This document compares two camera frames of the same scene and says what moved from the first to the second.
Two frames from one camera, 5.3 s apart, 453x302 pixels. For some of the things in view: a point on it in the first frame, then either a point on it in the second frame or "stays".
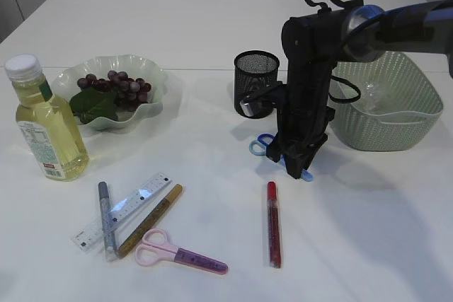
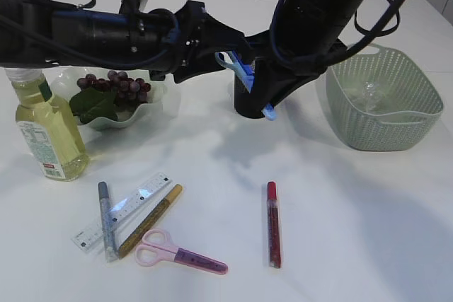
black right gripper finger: x=296 y=163 → x=296 y=82
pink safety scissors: x=158 y=249 stays
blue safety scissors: x=258 y=147 → x=245 y=71
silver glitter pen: x=109 y=237 stays
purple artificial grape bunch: x=99 y=100 stays
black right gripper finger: x=273 y=151 → x=268 y=76
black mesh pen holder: x=254 y=71 stays
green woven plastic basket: x=389 y=103 stays
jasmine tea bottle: x=43 y=122 stays
